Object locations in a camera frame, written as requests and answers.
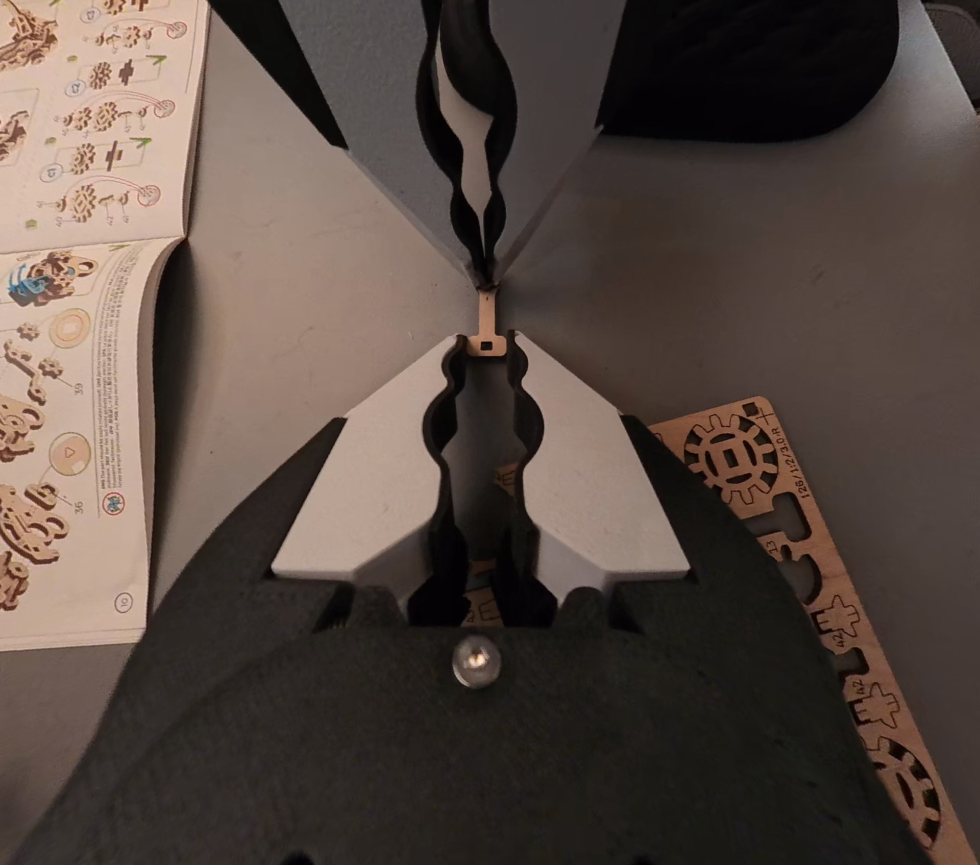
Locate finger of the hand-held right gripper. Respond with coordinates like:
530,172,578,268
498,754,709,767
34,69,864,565
443,0,655,286
228,0,491,286

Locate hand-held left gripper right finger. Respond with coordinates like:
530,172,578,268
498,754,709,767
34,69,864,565
507,333,690,629

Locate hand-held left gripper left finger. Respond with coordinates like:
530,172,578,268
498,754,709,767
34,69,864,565
269,335,468,629

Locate small wooden model part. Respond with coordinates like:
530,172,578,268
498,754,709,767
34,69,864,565
467,283,508,355

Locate laser-cut wooden parts sheet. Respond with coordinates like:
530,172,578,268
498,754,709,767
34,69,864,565
459,397,967,856

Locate model instruction booklet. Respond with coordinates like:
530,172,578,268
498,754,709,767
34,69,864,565
0,0,212,653

